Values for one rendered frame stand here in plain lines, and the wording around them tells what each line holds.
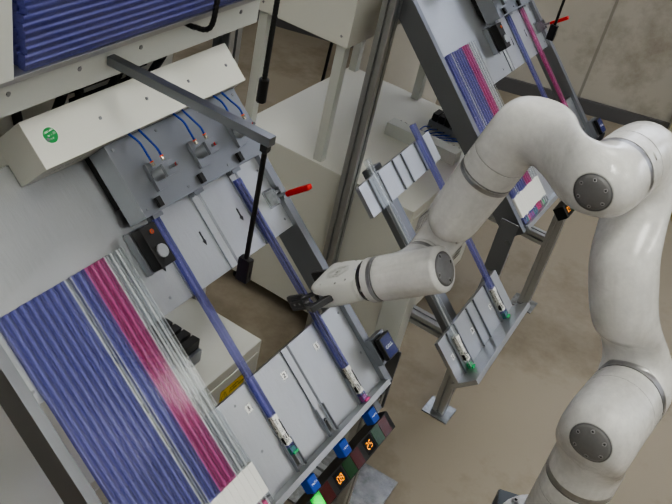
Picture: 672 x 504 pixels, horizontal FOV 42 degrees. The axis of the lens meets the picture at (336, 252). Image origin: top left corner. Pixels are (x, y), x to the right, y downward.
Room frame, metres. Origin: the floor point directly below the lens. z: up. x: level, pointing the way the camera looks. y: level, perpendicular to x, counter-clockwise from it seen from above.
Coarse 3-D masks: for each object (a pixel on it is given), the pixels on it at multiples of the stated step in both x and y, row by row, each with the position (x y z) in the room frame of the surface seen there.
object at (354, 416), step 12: (384, 384) 1.29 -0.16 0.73; (372, 396) 1.25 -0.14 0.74; (360, 408) 1.21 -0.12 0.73; (348, 420) 1.17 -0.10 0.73; (336, 432) 1.14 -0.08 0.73; (324, 444) 1.10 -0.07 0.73; (312, 456) 1.07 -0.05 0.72; (324, 456) 1.07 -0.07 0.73; (300, 468) 1.04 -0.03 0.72; (312, 468) 1.04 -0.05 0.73; (300, 480) 1.00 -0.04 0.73; (288, 492) 0.97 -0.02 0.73
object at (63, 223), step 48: (0, 192) 1.04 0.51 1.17; (48, 192) 1.10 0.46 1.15; (96, 192) 1.16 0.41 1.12; (0, 240) 0.98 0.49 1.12; (48, 240) 1.03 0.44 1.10; (96, 240) 1.09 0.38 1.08; (192, 240) 1.23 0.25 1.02; (240, 240) 1.31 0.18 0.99; (0, 288) 0.92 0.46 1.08; (48, 288) 0.97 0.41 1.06; (0, 336) 0.87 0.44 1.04
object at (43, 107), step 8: (168, 56) 1.58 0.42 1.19; (144, 64) 1.51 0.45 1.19; (104, 80) 1.41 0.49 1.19; (120, 80) 1.45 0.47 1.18; (88, 88) 1.38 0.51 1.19; (96, 88) 1.40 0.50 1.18; (104, 88) 1.41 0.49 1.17; (72, 96) 1.34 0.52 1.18; (40, 104) 1.28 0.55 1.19; (48, 104) 1.29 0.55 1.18; (64, 104) 1.33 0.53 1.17; (24, 112) 1.25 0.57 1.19; (32, 112) 1.26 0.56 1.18; (40, 112) 1.28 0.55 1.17; (0, 120) 1.20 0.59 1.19; (8, 120) 1.21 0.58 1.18; (0, 128) 1.20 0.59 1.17; (8, 128) 1.21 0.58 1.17; (0, 136) 1.20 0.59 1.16
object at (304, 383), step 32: (288, 352) 1.20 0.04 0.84; (320, 352) 1.26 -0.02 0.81; (352, 352) 1.31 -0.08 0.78; (288, 384) 1.15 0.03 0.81; (320, 384) 1.20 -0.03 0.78; (224, 416) 1.02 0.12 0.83; (256, 416) 1.06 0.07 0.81; (288, 416) 1.10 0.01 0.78; (320, 416) 1.14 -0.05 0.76; (256, 448) 1.01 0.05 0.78; (288, 480) 1.01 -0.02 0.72
